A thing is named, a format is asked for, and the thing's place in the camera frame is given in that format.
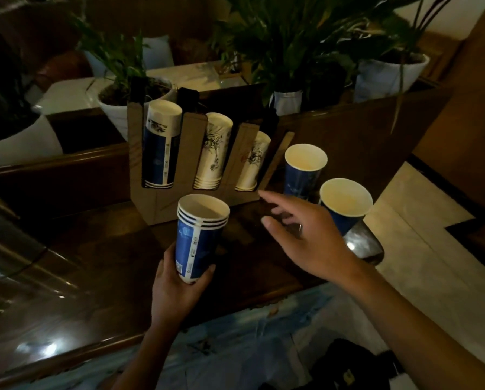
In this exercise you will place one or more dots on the large plain white pot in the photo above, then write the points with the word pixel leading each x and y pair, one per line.
pixel 23 144

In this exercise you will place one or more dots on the bushy broad-leaf green plant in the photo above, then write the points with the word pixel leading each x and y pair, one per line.
pixel 291 40

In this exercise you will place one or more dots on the tall blue cup stack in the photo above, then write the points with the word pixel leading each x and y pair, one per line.
pixel 159 150

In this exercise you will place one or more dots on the person's right hand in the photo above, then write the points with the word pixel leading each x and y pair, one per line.
pixel 319 243

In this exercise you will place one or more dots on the small white pot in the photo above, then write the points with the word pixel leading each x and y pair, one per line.
pixel 287 102

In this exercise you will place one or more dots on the nested blue paper cups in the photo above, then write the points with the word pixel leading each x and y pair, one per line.
pixel 197 239

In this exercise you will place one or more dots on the person's left hand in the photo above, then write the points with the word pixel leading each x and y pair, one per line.
pixel 171 298

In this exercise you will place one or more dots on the wide white round pot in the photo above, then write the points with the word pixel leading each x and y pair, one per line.
pixel 384 77

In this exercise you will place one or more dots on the brown leather seat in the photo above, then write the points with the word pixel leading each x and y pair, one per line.
pixel 61 68

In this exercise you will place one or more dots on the long-stem green plant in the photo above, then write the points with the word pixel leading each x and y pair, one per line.
pixel 417 24

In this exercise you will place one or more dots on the shiny metal appliance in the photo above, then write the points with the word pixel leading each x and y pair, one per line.
pixel 6 239

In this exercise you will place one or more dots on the white ink-print cup stack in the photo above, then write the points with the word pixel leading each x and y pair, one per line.
pixel 214 154
pixel 252 166

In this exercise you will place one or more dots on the person's left thumb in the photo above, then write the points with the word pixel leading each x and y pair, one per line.
pixel 204 280

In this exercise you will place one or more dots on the white pot with soil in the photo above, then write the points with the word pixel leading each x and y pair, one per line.
pixel 116 111

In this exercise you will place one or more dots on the black bag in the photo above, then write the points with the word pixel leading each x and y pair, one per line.
pixel 348 367

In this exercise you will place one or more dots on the blue paper cup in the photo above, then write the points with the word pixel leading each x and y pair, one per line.
pixel 301 174
pixel 344 203

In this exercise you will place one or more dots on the person's right forearm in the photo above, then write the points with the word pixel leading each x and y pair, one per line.
pixel 421 333

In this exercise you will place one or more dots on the white background table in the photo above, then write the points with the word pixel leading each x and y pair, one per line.
pixel 185 77

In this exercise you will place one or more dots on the person's right thumb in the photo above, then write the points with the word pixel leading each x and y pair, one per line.
pixel 281 237

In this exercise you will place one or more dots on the person's left forearm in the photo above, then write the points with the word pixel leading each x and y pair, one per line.
pixel 151 357

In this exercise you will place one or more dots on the white cushion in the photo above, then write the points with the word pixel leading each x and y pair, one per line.
pixel 157 52

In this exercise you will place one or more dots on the slim green leafy plant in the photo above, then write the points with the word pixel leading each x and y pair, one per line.
pixel 120 56

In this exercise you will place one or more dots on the dark shadowed plant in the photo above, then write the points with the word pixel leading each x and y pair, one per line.
pixel 0 85

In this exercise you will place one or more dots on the wooden cup holder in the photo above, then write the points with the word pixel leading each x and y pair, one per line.
pixel 161 203

